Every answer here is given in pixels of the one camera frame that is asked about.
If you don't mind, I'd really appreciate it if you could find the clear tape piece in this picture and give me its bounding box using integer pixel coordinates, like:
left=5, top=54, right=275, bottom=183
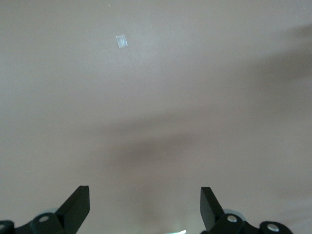
left=116, top=34, right=129, bottom=49

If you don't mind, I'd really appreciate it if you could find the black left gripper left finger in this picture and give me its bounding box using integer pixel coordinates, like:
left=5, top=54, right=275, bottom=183
left=0, top=185, right=90, bottom=234

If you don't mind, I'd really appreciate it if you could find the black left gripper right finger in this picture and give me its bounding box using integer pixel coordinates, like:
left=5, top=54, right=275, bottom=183
left=200, top=187, right=293, bottom=234

